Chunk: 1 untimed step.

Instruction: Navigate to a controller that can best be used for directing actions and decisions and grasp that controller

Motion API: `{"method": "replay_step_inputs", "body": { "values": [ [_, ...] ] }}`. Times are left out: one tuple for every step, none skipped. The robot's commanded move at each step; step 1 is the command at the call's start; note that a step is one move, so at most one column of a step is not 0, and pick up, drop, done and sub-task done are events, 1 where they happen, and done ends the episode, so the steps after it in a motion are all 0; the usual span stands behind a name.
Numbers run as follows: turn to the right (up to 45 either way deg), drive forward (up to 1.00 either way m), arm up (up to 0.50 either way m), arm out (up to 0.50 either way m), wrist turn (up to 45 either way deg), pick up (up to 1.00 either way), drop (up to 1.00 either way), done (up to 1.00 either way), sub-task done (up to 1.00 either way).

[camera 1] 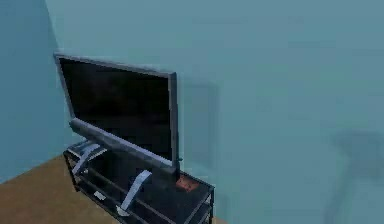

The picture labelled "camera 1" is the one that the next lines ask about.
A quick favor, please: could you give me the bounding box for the small red-brown box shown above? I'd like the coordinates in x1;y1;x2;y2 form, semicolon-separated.
175;175;201;193

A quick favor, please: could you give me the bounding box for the black flat television set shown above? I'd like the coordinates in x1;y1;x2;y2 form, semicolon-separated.
53;52;183;175

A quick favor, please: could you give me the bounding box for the black television stand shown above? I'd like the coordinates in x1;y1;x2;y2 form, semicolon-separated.
62;139;216;224

